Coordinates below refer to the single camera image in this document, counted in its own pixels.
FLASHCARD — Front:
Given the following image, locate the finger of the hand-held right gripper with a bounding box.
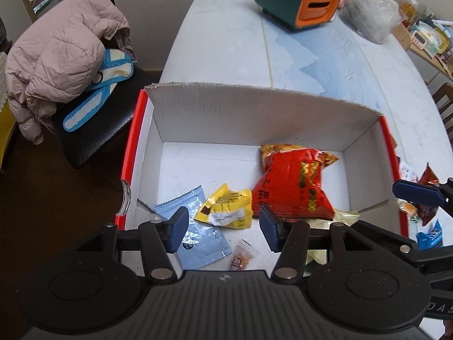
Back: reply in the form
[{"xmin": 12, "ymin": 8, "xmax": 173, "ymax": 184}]
[
  {"xmin": 392, "ymin": 178, "xmax": 453, "ymax": 216},
  {"xmin": 352, "ymin": 220, "xmax": 418, "ymax": 256}
]

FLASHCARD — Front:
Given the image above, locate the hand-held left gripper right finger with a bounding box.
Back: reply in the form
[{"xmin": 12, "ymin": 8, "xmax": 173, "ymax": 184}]
[{"xmin": 259, "ymin": 205, "xmax": 376, "ymax": 282}]

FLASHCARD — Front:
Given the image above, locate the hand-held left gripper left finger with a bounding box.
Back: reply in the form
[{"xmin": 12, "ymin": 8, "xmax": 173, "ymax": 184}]
[{"xmin": 76, "ymin": 205, "xmax": 190, "ymax": 284}]

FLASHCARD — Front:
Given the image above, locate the egg yolk snack packet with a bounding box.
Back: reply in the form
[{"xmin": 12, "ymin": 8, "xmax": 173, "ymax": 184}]
[{"xmin": 396, "ymin": 198, "xmax": 420, "ymax": 222}]

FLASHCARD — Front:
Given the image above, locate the dark red snack bag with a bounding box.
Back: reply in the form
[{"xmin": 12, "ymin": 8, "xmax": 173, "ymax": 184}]
[{"xmin": 418, "ymin": 163, "xmax": 441, "ymax": 225}]

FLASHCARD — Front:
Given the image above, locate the white snack packet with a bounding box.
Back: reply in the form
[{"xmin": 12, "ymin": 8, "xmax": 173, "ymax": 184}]
[{"xmin": 398, "ymin": 156, "xmax": 419, "ymax": 183}]

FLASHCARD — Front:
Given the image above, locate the light blue snack packet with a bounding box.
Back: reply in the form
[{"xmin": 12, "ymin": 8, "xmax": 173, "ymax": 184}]
[{"xmin": 154, "ymin": 185, "xmax": 232, "ymax": 270}]

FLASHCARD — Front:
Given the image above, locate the small clear candy packet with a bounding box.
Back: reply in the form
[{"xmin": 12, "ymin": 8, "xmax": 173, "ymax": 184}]
[{"xmin": 230, "ymin": 240, "xmax": 260, "ymax": 271}]

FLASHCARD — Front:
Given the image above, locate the yellow snack packet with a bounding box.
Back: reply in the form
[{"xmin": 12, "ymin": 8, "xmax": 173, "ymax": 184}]
[{"xmin": 194, "ymin": 183, "xmax": 253, "ymax": 230}]

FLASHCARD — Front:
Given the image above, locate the cream snack packet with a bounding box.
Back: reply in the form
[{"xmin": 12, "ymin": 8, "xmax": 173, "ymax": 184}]
[{"xmin": 304, "ymin": 209, "xmax": 362, "ymax": 266}]

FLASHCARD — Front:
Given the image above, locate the red cardboard box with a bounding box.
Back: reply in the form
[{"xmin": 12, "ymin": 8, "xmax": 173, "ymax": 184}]
[{"xmin": 114, "ymin": 82, "xmax": 411, "ymax": 273}]

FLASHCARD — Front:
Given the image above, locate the wooden spindle chair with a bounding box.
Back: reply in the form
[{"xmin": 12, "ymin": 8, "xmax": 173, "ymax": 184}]
[{"xmin": 432, "ymin": 82, "xmax": 453, "ymax": 124}]

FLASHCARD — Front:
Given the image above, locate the black chair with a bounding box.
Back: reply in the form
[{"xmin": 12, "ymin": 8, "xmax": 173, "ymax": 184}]
[{"xmin": 53, "ymin": 65, "xmax": 160, "ymax": 169}]

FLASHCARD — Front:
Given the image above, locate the wooden side cabinet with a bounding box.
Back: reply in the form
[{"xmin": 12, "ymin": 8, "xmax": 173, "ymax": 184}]
[{"xmin": 392, "ymin": 21, "xmax": 453, "ymax": 78}]

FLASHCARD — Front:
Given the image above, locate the soft tissue pack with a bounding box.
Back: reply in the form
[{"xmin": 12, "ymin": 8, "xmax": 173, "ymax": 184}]
[{"xmin": 423, "ymin": 25, "xmax": 451, "ymax": 57}]

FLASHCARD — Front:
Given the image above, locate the white digital timer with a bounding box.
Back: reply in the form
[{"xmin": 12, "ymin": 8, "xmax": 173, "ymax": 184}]
[{"xmin": 411, "ymin": 30, "xmax": 429, "ymax": 52}]

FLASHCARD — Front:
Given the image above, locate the blue trimmed white cloth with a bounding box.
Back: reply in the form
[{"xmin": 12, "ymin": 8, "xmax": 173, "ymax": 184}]
[{"xmin": 63, "ymin": 48, "xmax": 135, "ymax": 133}]

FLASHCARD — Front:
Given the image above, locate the orange liquid bottle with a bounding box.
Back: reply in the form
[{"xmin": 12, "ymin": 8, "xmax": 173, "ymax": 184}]
[{"xmin": 401, "ymin": 0, "xmax": 420, "ymax": 22}]

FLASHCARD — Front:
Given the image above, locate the clear plastic bag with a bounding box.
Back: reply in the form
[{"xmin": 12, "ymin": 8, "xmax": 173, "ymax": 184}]
[{"xmin": 340, "ymin": 0, "xmax": 402, "ymax": 45}]

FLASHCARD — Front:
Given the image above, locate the yellow and white foam panel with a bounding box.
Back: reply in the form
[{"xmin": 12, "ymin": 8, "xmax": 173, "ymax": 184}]
[{"xmin": 0, "ymin": 106, "xmax": 16, "ymax": 171}]

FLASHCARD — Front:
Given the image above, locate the pink puffer jacket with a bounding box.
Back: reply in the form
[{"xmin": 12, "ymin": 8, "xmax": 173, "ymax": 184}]
[{"xmin": 5, "ymin": 0, "xmax": 135, "ymax": 145}]

